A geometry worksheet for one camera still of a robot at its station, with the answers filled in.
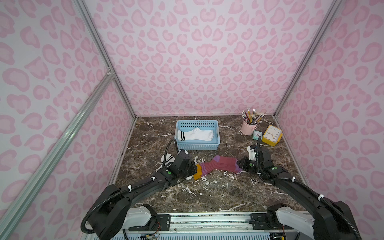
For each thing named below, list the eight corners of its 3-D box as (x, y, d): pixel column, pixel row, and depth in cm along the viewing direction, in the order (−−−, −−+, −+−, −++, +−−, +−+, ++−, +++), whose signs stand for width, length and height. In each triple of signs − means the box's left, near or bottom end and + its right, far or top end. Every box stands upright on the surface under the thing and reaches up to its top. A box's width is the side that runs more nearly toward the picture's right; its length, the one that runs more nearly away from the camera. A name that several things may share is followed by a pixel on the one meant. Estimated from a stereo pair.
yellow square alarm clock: (260, 141, 107) (262, 138, 104) (267, 126, 115) (268, 123, 112) (276, 148, 103) (278, 145, 100) (282, 132, 111) (284, 130, 108)
